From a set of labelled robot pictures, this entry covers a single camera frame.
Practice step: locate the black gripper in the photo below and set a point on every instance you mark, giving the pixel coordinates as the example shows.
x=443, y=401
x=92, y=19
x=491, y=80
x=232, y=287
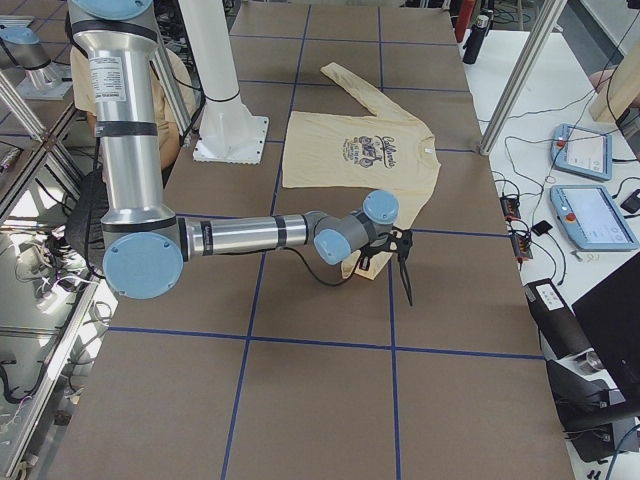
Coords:
x=403, y=248

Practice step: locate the beige long-sleeve printed shirt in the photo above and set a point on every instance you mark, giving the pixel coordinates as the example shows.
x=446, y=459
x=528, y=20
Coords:
x=390, y=149

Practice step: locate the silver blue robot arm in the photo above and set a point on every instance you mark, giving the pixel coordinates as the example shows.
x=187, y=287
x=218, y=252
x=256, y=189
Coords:
x=151, y=203

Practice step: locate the blue teach pendant near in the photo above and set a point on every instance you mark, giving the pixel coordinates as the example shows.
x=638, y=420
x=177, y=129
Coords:
x=591, y=219

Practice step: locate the blue teach pendant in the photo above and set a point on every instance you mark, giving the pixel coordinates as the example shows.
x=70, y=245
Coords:
x=591, y=219
x=581, y=151

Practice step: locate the blue teach pendant far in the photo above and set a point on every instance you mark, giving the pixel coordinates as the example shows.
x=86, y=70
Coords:
x=581, y=151

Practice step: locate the black computer monitor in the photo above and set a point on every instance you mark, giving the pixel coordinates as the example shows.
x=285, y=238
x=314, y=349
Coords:
x=608, y=314

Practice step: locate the black water bottle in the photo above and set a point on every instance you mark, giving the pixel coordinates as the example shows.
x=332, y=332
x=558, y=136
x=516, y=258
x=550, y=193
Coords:
x=475, y=39

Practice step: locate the seated person in beige shirt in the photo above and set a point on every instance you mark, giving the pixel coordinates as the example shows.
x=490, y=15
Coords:
x=168, y=132

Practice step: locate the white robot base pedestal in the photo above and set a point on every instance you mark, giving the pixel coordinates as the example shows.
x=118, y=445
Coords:
x=228, y=132

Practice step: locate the aluminium frame post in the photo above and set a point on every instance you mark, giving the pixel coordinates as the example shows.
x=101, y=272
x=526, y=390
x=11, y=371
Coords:
x=536, y=40

